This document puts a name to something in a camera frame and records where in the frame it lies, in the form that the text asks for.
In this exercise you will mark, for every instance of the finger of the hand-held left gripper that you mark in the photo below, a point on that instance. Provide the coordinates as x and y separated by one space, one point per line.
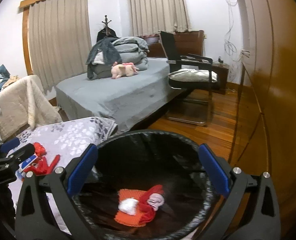
10 145
22 152

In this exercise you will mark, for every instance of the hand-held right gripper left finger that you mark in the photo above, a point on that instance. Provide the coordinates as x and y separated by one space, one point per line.
82 170

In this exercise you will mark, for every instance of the grey bed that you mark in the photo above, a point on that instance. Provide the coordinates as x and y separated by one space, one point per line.
128 92

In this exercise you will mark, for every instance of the blue and white packet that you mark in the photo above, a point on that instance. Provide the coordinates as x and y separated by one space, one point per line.
29 161

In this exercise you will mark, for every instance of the wooden coat rack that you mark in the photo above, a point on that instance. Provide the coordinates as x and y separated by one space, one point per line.
105 25

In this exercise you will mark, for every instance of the dark grey fleece blanket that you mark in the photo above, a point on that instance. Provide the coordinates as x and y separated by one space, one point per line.
101 51

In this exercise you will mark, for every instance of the folded grey duvet pile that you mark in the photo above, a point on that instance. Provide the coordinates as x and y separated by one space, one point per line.
131 50

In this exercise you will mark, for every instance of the red plastic wrapper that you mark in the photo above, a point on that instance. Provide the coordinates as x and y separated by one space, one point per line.
44 167

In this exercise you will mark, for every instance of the black trash bin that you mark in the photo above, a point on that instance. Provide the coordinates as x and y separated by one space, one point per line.
138 160

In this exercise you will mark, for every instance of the white crumpled paper ball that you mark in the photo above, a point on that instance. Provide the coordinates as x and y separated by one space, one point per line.
128 205

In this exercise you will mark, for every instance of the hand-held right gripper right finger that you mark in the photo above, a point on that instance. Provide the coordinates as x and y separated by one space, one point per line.
214 170

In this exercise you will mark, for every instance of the beige quilt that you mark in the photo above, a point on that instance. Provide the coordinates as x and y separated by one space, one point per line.
17 105

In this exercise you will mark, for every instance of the white power strip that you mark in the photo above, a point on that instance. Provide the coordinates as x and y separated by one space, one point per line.
245 53

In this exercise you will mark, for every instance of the black cantilever chair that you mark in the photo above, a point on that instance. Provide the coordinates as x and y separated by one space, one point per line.
169 45

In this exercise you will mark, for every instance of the pink plush toy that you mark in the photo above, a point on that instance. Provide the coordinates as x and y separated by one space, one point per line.
123 71

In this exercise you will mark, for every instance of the wide beige curtain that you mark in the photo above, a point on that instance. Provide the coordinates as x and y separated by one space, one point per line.
60 42

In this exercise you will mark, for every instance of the wooden wardrobe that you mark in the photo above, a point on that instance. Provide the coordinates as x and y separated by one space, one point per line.
275 80

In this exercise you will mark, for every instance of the wooden headboard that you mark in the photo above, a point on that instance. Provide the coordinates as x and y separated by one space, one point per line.
188 42

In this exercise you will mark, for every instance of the silver seat cushion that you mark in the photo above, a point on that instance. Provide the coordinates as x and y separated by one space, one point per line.
193 75

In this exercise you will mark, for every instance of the red crumpled plastic bag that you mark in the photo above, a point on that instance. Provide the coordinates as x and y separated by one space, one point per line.
150 215

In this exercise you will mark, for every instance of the narrow beige curtain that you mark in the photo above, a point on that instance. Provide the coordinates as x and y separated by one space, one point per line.
158 7

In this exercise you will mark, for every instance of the orange flat cloth piece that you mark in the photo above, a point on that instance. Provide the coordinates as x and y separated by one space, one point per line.
128 220

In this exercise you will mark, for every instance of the wooden nightstand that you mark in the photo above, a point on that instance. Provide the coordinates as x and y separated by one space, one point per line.
221 77

